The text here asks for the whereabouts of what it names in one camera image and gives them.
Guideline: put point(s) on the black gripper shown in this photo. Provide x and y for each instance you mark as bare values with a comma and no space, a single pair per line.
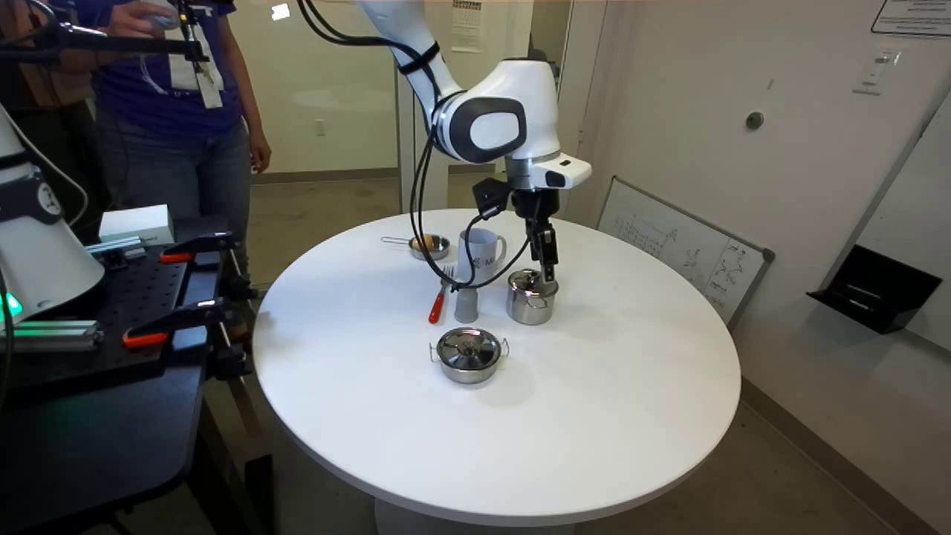
536,209

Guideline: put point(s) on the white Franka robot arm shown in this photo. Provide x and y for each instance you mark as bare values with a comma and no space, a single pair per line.
505,107

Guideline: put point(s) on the tall silver pot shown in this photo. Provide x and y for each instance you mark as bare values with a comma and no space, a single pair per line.
531,310

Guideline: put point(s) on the white mug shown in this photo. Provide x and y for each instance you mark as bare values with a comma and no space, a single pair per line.
479,249

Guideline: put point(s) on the grey shaker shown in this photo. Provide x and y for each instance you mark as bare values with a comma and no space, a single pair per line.
465,303

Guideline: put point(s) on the brown egg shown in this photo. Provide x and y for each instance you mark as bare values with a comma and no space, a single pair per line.
428,245

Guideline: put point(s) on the small framed whiteboard with drawings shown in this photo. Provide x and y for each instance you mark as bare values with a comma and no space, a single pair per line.
685,242

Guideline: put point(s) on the black marker tray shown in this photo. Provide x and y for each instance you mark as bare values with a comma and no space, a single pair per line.
871,287

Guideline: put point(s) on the orange and black clamp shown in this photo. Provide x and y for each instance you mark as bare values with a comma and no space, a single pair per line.
149,339
178,255

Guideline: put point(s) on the white id badge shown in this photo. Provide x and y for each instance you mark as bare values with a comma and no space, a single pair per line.
204,77

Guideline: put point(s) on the person in blue shirt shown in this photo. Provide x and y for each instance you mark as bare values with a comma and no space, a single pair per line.
168,129

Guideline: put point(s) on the white box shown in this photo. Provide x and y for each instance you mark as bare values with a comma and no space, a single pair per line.
135,224

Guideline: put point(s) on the black perforated breadboard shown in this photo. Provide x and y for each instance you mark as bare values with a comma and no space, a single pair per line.
120,291

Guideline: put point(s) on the black side table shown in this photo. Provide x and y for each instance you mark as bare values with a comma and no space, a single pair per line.
100,434

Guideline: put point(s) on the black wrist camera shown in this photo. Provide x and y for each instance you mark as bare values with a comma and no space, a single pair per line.
492,197

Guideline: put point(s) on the round grey wall stopper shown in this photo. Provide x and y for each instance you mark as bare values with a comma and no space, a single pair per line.
753,120

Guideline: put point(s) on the white light switch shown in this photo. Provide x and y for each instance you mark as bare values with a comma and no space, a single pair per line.
878,73

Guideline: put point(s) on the large wall whiteboard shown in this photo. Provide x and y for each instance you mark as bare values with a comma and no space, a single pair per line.
921,209

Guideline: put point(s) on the white paper wall sign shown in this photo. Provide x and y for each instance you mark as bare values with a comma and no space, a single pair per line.
909,16

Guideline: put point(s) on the grey metal rail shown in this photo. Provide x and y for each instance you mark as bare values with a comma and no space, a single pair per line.
49,334

